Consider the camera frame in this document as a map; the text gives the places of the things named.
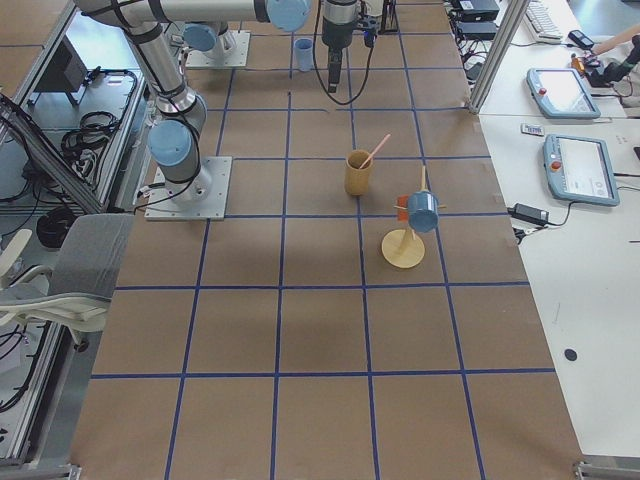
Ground white keyboard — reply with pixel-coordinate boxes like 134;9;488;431
523;1;564;44

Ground grey office chair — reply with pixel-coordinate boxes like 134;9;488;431
1;213;134;352

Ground lower teach pendant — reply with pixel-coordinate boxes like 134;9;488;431
542;134;620;207

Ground teach pendant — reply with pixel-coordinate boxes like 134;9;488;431
542;134;620;207
526;68;601;120

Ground bamboo cylinder holder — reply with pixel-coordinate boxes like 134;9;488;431
344;150;373;196

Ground upper teach pendant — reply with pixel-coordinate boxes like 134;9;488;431
526;68;601;120

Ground orange hanging cup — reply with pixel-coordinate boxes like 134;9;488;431
395;195;409;222

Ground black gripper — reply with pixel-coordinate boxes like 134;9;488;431
327;46;344;94

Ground black power adapter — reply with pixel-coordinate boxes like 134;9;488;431
509;203;549;226

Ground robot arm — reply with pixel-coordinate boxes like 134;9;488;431
75;1;214;204
185;1;378;97

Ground light blue plastic cup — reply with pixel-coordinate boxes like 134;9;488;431
293;38;313;72

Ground aluminium frame post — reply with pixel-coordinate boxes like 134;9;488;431
468;0;529;114

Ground dark blue hanging cup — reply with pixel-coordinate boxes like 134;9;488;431
407;190;439;233

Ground pink chopstick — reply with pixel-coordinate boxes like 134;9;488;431
358;133;392;170

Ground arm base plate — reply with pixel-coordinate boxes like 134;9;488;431
183;25;251;70
144;156;233;221

